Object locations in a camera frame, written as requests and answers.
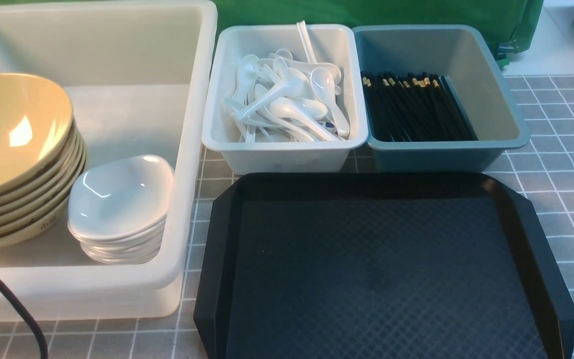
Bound green cloth backdrop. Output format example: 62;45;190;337
214;0;544;67

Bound bundle of black chopsticks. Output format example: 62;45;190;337
361;71;478;143

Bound black plastic serving tray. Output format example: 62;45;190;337
193;173;574;359

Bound blue plastic chopstick bin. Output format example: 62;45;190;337
353;24;530;173

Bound grey grid table mat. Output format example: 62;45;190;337
0;75;574;359

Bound large white plastic tub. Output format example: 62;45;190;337
0;0;217;321

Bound stack of white dishes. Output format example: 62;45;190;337
67;155;174;264

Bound stack of yellow bowls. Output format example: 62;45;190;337
0;73;88;248

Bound white plastic spoon bin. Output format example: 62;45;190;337
202;24;368;175

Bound pile of white spoons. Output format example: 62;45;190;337
222;21;351;143

